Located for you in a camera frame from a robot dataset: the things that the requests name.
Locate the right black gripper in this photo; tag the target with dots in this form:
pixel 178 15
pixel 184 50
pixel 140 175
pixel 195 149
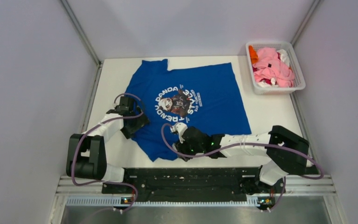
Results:
pixel 181 148

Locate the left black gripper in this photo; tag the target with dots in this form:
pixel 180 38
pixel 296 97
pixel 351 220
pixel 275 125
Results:
pixel 141 120

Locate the blue panda t shirt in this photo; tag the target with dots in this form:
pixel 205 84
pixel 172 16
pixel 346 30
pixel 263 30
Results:
pixel 206 97

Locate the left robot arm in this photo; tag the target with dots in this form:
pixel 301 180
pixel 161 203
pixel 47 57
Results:
pixel 87 157

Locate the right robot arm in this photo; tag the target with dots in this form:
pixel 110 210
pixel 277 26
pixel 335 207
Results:
pixel 287 152

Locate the red garment in basket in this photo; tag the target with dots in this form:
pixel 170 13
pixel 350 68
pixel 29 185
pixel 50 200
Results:
pixel 270 82

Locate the orange garment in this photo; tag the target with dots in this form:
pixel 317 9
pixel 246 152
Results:
pixel 253 55

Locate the pink t shirt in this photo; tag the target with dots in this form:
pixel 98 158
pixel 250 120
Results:
pixel 270 66

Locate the white plastic laundry basket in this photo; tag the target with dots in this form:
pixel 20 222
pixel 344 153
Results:
pixel 299 82

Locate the white garment in basket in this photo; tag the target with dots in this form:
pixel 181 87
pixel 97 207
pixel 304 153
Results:
pixel 283 56

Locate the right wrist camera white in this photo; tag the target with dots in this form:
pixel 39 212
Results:
pixel 179 128

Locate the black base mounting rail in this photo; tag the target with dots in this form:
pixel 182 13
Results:
pixel 193 184

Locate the white slotted cable duct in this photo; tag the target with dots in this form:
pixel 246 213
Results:
pixel 121 201

